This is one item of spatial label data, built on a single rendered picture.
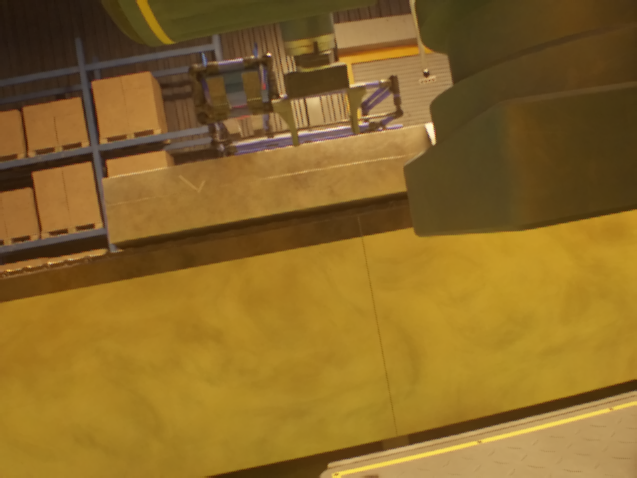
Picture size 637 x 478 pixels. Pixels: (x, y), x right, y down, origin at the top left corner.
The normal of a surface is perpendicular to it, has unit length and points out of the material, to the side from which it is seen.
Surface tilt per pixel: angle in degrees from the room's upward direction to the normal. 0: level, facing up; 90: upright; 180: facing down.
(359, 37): 90
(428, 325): 89
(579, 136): 90
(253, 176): 80
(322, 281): 90
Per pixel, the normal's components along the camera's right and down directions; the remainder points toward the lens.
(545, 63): -0.50, 0.11
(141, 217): 0.06, -0.17
